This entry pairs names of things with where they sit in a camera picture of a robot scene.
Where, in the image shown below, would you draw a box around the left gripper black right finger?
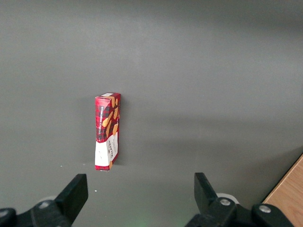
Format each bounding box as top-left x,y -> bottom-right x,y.
186,173 -> 294,227

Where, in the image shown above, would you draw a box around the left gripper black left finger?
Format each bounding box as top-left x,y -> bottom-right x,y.
0,174 -> 89,227

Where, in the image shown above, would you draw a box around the red tartan shortbread cookie box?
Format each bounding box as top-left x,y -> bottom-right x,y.
93,92 -> 122,171

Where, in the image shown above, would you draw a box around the oak wooden drawer cabinet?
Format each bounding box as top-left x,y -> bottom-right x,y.
262,152 -> 303,227

